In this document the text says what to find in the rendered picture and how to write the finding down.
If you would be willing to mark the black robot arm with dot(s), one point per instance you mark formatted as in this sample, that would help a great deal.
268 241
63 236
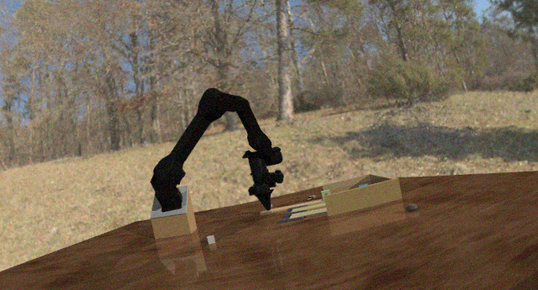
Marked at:
213 104

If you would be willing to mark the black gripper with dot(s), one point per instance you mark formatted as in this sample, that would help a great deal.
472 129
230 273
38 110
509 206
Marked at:
260 189

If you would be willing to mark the small grey pebble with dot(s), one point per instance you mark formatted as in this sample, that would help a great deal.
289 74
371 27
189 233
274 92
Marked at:
411 207

